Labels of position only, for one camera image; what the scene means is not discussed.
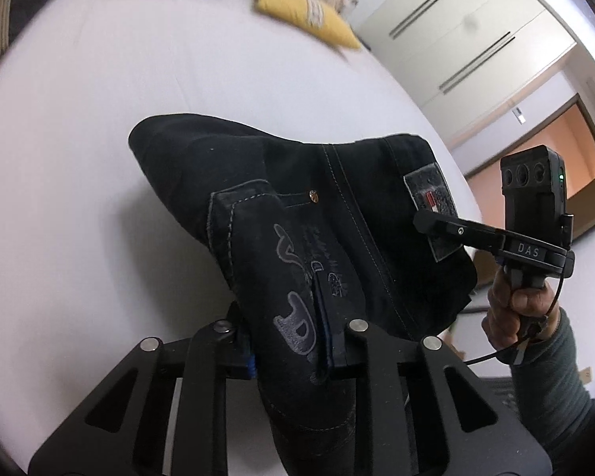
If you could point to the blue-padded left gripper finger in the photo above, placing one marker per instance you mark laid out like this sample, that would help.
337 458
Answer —
243 359

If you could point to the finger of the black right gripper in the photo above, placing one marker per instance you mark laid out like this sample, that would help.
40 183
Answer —
431 223

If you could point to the black jeans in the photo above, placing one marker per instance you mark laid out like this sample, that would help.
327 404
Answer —
309 237

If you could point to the right forearm grey sleeve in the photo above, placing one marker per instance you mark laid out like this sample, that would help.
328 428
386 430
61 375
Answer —
553 404

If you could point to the right hand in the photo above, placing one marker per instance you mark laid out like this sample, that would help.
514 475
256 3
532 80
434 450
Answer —
509 308

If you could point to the orange wooden door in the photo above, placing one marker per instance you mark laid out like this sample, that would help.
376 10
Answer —
570 132

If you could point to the white bed mattress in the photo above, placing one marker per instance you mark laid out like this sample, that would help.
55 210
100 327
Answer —
90 261

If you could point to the yellow patterned cushion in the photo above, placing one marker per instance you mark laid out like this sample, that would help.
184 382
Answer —
315 17

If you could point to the cream wardrobe with black handles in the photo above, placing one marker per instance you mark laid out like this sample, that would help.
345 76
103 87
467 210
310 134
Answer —
462 60

